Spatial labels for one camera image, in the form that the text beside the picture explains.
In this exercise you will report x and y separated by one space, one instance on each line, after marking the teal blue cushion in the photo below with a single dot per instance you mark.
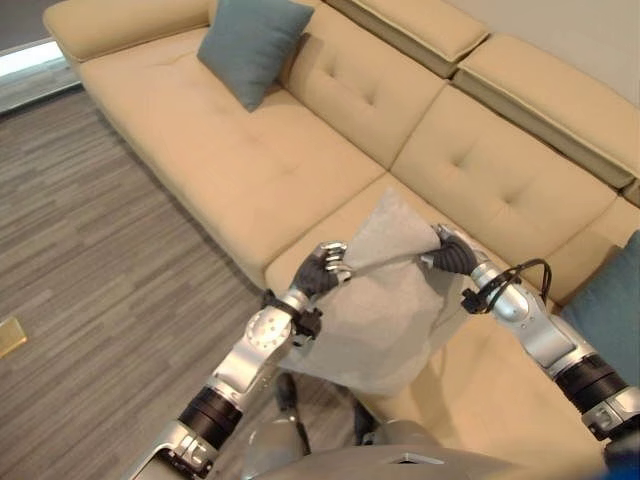
607 320
252 47

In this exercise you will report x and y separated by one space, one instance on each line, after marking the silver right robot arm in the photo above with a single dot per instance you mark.
550 340

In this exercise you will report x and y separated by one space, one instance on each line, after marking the silver robot body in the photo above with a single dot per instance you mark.
370 450

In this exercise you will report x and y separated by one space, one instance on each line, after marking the beige sofa headrest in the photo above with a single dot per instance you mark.
415 30
633 192
550 105

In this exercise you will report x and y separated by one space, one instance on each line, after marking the light grey cushion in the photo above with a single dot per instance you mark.
380 320

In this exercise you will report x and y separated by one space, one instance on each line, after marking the brass floor socket plate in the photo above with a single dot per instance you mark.
10 338

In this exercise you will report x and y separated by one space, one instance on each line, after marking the beige leather sofa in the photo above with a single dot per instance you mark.
350 165

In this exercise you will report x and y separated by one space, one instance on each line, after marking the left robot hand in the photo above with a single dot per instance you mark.
314 278

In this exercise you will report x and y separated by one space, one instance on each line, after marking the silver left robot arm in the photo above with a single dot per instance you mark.
240 370

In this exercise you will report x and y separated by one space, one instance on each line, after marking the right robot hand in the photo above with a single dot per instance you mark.
454 254

